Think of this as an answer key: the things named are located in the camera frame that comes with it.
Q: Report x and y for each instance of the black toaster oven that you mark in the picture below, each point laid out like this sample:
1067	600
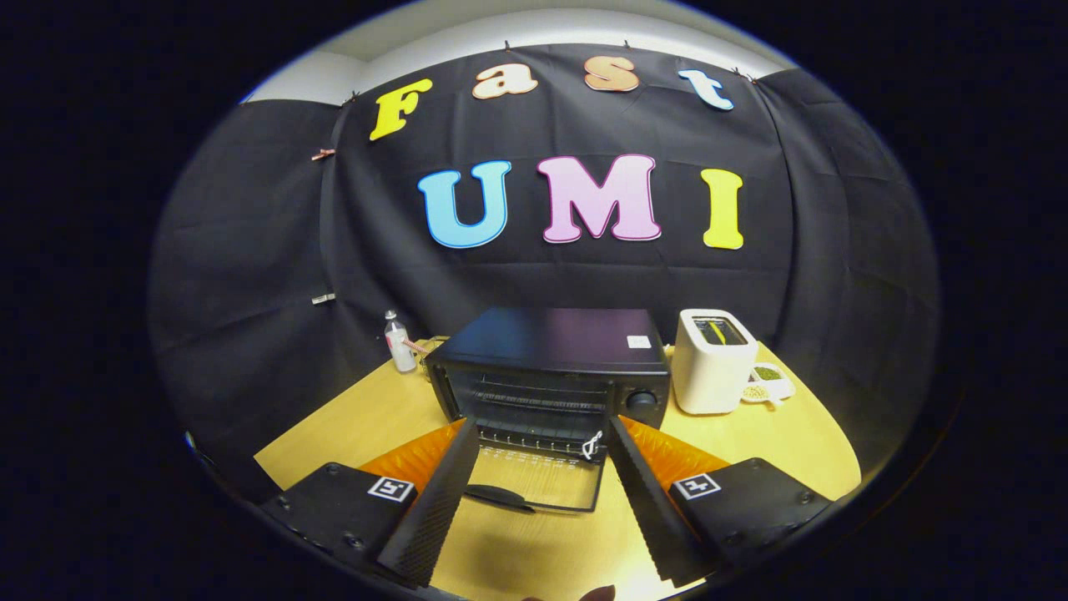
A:
551	334

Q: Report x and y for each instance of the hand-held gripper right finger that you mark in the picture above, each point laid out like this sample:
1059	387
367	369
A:
647	509

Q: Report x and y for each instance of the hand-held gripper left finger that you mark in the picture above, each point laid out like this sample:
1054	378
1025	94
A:
438	509

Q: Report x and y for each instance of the white toaster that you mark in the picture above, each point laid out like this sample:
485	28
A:
709	376

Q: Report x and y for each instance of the clear plastic bottle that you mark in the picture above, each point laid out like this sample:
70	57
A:
400	351

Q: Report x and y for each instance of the white dish with beans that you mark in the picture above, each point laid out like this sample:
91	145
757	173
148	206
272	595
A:
768	373

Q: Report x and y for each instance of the pink striped stick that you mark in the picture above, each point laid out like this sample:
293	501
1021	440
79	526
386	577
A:
415	345

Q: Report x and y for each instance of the black backdrop cloth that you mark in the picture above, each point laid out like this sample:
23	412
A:
250	250

